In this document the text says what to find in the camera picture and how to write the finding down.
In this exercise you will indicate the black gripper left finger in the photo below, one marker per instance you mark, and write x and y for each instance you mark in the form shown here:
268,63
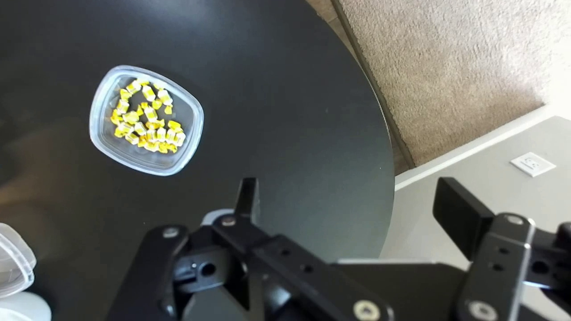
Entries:
286,255

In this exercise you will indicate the yellow corn kernels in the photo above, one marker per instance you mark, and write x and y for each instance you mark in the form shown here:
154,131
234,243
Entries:
149,127

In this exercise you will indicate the clear plastic lunchbox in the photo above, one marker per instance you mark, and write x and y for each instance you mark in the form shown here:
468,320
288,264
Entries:
104,139

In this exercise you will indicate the white wall outlet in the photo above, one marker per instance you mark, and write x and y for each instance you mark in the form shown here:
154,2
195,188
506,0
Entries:
532,164

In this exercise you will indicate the white bowl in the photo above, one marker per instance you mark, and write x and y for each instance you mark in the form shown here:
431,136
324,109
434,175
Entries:
20,309

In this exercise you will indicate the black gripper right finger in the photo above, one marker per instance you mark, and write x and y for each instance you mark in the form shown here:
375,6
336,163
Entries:
500,261

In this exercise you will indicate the clear plastic container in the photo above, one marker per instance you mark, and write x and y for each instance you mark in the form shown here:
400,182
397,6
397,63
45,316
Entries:
13,261

